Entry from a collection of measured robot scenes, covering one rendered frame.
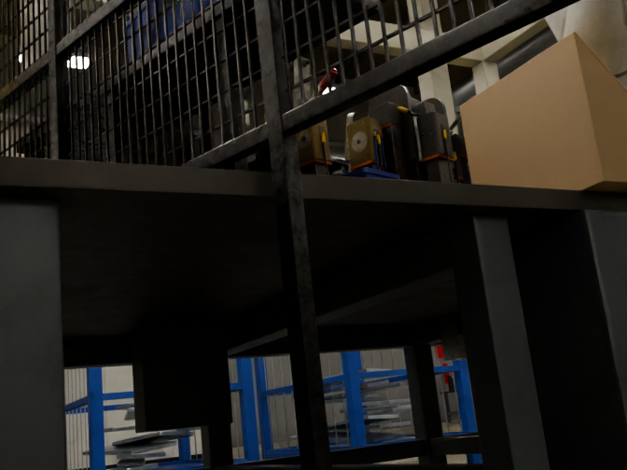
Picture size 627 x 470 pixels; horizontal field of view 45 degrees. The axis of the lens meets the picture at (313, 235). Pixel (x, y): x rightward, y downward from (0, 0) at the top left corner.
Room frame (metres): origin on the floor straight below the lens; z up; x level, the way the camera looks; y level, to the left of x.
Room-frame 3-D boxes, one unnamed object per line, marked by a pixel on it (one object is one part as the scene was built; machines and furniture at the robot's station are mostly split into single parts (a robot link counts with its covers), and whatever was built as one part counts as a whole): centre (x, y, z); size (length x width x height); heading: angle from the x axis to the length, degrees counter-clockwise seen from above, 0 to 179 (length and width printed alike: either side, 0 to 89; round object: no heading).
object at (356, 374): (4.81, -0.16, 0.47); 1.20 x 0.80 x 0.95; 30
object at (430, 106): (1.99, -0.30, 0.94); 0.18 x 0.13 x 0.49; 137
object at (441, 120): (1.89, -0.36, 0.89); 0.09 x 0.08 x 0.38; 47
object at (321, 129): (1.74, -0.03, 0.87); 0.10 x 0.07 x 0.35; 47
